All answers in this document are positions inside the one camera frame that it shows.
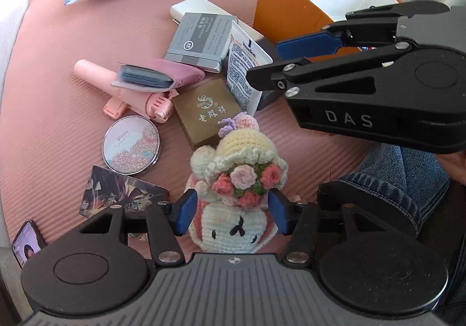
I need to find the crochet flower doll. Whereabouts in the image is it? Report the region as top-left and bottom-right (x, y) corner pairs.
(184, 113), (288, 254)

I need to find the white printed packet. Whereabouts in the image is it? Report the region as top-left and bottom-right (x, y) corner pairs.
(226, 24), (273, 112)

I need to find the dark blue gift box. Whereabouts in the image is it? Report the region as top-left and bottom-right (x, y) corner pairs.
(218, 38), (288, 112)

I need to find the round floral compact mirror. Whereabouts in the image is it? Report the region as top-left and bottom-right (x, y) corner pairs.
(102, 115), (161, 175)

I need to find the grey photo card box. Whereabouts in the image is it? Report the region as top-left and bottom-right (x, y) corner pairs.
(165, 12), (237, 73)

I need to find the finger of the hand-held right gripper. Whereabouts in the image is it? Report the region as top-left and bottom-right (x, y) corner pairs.
(247, 43), (412, 98)
(276, 1), (452, 61)

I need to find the pink selfie stick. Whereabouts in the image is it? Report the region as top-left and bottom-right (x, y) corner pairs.
(74, 59), (179, 124)

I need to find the white rectangular case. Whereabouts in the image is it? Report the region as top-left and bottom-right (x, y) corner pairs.
(170, 0), (264, 44)

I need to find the gold gift box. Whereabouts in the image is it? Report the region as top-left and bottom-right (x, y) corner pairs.
(172, 78), (243, 152)

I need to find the pink card wallet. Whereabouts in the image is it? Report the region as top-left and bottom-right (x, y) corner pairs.
(111, 58), (206, 90)

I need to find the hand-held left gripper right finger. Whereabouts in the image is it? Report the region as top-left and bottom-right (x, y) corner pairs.
(267, 189), (368, 265)

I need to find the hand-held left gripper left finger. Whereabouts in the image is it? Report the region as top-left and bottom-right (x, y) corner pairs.
(78, 189), (199, 266)

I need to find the printed art card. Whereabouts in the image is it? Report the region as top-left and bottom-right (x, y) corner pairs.
(79, 165), (170, 219)

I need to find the pink ribbed mat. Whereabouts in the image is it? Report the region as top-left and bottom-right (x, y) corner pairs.
(0, 0), (383, 265)

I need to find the orange cardboard box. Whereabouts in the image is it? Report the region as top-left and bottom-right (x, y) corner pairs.
(253, 0), (403, 57)

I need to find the smartphone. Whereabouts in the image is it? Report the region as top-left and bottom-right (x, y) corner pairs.
(12, 220), (48, 268)

